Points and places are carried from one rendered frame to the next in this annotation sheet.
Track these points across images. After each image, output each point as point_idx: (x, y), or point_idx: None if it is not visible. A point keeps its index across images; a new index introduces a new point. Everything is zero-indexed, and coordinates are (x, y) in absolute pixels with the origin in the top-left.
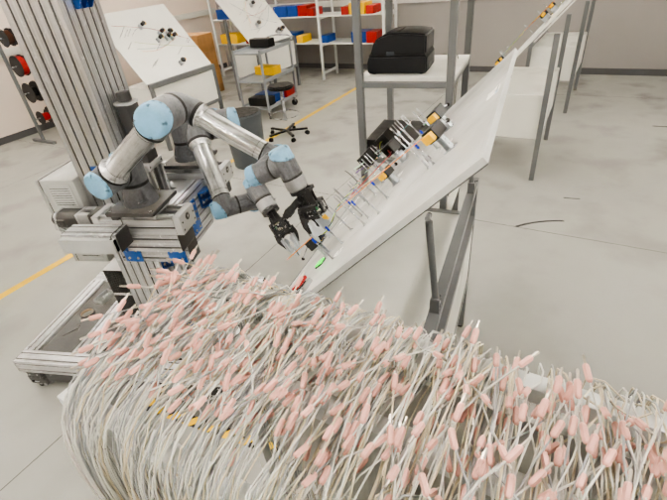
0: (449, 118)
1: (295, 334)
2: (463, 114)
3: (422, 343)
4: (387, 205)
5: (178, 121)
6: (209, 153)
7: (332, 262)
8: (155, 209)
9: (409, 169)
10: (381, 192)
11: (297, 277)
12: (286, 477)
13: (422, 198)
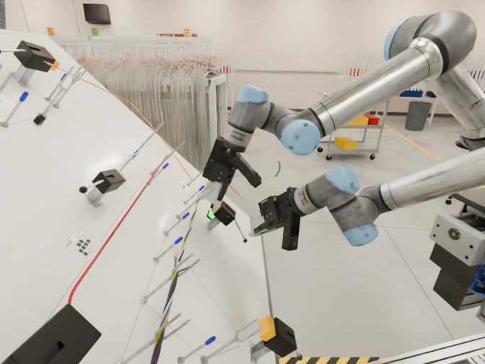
0: None
1: (172, 100)
2: None
3: (117, 68)
4: (119, 148)
5: (398, 51)
6: (466, 158)
7: (186, 178)
8: (462, 195)
9: (56, 197)
10: (124, 166)
11: (264, 282)
12: None
13: (90, 80)
